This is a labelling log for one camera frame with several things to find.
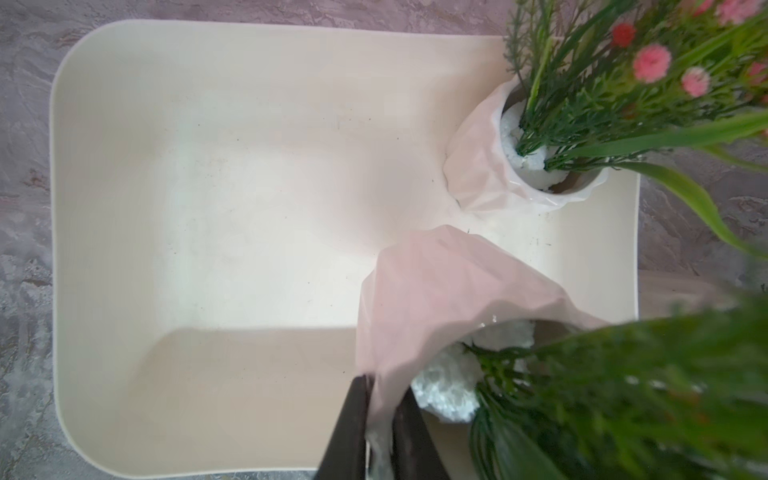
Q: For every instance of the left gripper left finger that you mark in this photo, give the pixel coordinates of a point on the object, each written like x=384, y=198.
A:
x=346, y=452

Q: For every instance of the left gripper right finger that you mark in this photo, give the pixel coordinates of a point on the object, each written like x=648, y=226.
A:
x=414, y=455

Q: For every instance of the pink flower pot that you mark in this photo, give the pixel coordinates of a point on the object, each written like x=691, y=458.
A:
x=599, y=85
x=562, y=394

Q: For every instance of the white plastic storage box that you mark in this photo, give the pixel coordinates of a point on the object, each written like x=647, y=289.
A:
x=220, y=192

